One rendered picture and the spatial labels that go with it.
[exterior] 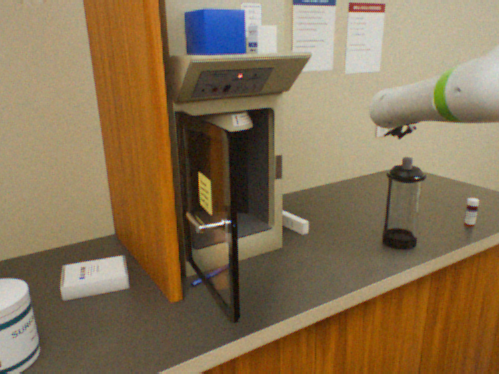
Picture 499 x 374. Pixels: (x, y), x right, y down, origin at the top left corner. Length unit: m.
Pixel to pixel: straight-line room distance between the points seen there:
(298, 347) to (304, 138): 0.97
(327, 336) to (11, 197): 0.98
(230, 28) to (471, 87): 0.48
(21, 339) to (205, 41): 0.69
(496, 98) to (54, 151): 1.15
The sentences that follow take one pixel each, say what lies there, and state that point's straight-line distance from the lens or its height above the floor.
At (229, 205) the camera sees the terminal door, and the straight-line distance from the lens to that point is 0.79.
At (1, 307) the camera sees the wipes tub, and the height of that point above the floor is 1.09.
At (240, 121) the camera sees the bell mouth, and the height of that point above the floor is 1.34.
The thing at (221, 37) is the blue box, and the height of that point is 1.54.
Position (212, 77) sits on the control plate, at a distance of 0.99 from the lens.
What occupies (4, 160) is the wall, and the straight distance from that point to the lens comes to 1.42.
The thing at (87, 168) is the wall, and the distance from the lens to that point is 1.46.
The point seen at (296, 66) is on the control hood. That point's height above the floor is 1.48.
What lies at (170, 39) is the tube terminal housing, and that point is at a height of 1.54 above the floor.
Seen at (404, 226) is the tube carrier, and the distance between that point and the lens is 1.35.
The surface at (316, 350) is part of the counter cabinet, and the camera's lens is 1.19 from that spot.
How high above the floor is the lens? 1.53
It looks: 19 degrees down
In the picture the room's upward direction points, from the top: 1 degrees counter-clockwise
